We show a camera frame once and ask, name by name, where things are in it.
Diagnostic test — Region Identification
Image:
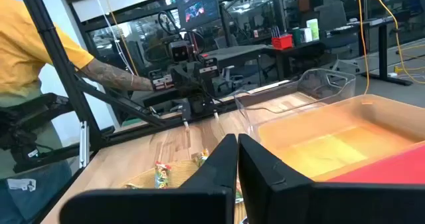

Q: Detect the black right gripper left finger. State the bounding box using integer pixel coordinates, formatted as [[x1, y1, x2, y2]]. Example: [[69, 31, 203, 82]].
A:
[[59, 133, 238, 224]]

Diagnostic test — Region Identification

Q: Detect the large dark monitor screen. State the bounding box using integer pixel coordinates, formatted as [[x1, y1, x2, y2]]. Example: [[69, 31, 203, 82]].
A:
[[174, 0, 222, 31]]

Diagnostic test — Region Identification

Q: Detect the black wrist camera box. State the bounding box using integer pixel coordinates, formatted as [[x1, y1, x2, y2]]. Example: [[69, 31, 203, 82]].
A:
[[168, 40, 191, 62]]

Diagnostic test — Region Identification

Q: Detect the thin white cord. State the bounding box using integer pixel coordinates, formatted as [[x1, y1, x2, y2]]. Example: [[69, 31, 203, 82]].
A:
[[89, 0, 135, 75]]

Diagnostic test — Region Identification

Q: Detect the grey office chair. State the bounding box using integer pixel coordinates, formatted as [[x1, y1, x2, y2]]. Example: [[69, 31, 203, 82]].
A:
[[313, 1, 360, 60]]

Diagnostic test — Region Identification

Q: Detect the person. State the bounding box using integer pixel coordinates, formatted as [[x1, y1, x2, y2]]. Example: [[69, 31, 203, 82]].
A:
[[0, 0, 155, 224]]

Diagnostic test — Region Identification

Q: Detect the yellow power cable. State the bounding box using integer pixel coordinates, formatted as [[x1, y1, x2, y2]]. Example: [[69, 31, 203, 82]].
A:
[[357, 0, 371, 95], [367, 0, 425, 85]]

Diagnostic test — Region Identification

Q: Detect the dark green can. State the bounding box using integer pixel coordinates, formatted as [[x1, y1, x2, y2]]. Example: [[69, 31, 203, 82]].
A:
[[291, 27, 302, 46]]

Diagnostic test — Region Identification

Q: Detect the orange plastic bin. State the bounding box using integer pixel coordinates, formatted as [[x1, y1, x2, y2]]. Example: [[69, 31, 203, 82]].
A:
[[257, 94, 425, 182]]

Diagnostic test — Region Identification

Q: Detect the black office desk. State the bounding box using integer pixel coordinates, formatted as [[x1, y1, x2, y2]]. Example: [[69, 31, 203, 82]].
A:
[[202, 43, 328, 84], [327, 16, 414, 87]]

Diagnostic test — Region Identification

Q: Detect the red plastic basket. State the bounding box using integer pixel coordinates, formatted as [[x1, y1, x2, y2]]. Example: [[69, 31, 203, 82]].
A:
[[271, 33, 294, 51]]

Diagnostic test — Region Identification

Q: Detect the silver aluminium profile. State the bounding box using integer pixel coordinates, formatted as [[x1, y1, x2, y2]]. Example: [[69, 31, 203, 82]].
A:
[[78, 120, 90, 168]]

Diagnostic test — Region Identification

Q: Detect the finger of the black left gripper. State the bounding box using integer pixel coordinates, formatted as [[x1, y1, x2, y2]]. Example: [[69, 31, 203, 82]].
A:
[[185, 57, 220, 92], [149, 67, 186, 92]]

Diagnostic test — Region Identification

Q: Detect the peanut butter chocolate granola bar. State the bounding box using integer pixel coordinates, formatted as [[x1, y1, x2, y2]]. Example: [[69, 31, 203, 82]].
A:
[[154, 160, 172, 189], [194, 149, 210, 168]]

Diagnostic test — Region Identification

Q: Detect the round woven straw placemat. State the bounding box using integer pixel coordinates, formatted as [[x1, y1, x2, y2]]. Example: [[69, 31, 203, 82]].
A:
[[121, 159, 248, 224]]

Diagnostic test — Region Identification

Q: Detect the clear plastic bin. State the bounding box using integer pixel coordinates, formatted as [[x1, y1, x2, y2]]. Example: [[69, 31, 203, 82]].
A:
[[234, 68, 357, 142]]

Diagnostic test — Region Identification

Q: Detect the thin yellow cord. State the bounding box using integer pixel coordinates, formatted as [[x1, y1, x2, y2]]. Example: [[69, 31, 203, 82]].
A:
[[99, 0, 139, 76]]

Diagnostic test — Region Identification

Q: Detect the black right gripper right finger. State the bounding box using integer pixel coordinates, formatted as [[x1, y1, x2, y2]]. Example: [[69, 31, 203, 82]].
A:
[[238, 133, 425, 224]]

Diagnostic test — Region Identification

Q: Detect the white container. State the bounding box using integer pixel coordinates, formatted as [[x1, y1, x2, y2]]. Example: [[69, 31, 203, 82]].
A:
[[300, 27, 313, 44]]

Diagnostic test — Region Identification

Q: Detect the black aluminium table frame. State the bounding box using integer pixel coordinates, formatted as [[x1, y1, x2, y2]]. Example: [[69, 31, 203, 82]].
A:
[[13, 0, 240, 173]]

